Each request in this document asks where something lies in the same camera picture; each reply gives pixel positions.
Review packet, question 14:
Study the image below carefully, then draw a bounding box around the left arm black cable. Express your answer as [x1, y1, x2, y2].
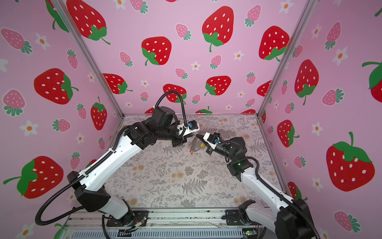
[153, 91, 189, 127]

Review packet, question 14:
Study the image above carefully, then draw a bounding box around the left corner aluminium post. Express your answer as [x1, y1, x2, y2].
[53, 1, 124, 118]

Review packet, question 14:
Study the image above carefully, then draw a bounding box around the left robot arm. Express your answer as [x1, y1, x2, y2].
[74, 107, 200, 220]

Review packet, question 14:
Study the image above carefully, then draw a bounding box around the right corner aluminium post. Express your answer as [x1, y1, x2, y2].
[257, 0, 318, 119]

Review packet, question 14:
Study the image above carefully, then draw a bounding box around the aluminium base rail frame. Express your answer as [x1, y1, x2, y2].
[56, 205, 277, 239]

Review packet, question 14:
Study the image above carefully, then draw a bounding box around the corner aluminium post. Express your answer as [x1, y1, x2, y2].
[257, 0, 318, 119]
[53, 1, 124, 118]

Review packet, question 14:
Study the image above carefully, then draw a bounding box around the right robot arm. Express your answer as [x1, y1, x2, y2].
[196, 133, 320, 239]

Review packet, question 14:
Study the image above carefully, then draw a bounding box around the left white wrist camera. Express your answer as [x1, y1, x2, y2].
[177, 120, 200, 137]

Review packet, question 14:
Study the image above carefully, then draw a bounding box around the grey strap keyring yellow clasp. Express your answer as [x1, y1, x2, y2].
[190, 137, 205, 153]

